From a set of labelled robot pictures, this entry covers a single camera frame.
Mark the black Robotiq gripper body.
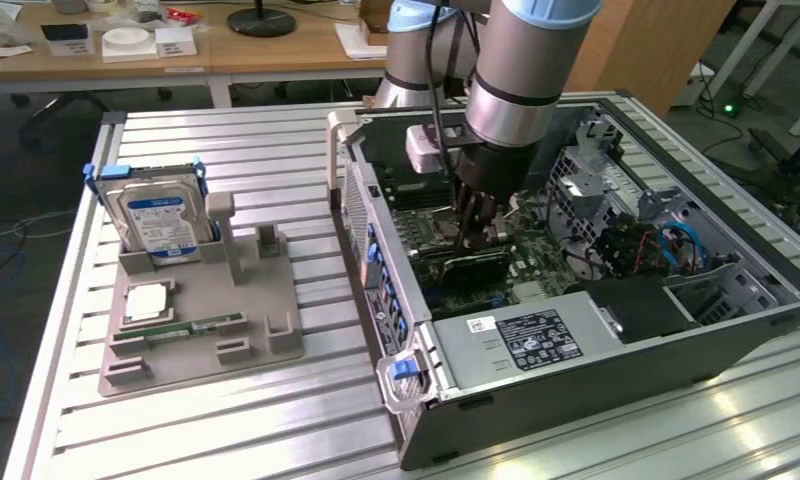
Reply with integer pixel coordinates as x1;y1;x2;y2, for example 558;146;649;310
454;142;541;201

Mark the graphics card with metal bracket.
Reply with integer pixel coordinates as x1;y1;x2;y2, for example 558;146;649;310
439;244;513;286

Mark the metal socket cover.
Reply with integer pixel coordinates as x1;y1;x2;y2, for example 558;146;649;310
498;197;526;235

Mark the CPU socket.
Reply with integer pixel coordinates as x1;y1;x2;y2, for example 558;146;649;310
426;205;459;241

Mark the RAM stick with white label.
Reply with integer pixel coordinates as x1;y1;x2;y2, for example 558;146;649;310
415;245;459;266

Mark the green motherboard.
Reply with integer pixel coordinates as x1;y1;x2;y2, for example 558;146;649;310
377;169;575;321

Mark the metal disk bay cage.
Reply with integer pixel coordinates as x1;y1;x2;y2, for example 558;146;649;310
546;147;642;236

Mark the grey power supply unit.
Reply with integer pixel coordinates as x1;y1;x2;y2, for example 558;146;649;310
430;292;626;391

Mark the blue case latch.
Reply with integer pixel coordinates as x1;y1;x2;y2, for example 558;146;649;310
386;357;419;384

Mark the stack of white papers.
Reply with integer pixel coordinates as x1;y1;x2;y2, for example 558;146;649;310
335;22;391;61

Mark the wooden cabinet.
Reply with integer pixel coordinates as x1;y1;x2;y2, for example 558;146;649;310
563;0;740;119

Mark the brown cardboard box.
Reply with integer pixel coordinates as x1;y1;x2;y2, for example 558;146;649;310
359;0;394;46

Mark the open black PC case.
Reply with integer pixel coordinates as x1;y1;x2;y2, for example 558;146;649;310
325;97;800;472

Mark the grey parts rack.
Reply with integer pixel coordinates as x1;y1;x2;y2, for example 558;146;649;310
98;192;307;399

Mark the black round lamp base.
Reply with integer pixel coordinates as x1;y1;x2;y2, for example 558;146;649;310
226;0;299;39

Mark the hard disk with blue carrier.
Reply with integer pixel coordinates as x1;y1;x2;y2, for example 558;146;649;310
83;157;219;264

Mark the green RAM stick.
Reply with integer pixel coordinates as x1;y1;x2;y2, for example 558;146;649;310
119;313;249;339

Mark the silver CPU chip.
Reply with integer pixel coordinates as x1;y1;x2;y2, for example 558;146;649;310
123;285;175;324

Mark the small white box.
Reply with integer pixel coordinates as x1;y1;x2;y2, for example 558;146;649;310
154;27;195;59

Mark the red package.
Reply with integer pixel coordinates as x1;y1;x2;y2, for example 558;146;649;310
163;5;203;26

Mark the black office chair base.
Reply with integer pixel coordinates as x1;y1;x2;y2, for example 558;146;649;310
10;84;175;149

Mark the white box with black top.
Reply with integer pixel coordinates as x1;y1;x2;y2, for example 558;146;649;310
39;23;96;57

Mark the wooden desk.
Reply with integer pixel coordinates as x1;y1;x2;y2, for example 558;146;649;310
0;0;575;109

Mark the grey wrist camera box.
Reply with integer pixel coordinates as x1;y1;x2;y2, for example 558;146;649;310
405;124;482;174

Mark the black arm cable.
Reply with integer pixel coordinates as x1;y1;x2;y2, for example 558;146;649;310
429;0;483;167

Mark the red wire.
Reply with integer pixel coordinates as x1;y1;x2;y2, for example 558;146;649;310
633;227;676;274

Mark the blue wire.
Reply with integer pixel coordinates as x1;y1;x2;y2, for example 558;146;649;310
659;219;713;274

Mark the white table frame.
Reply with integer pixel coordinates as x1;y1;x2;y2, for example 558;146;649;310
706;0;800;136

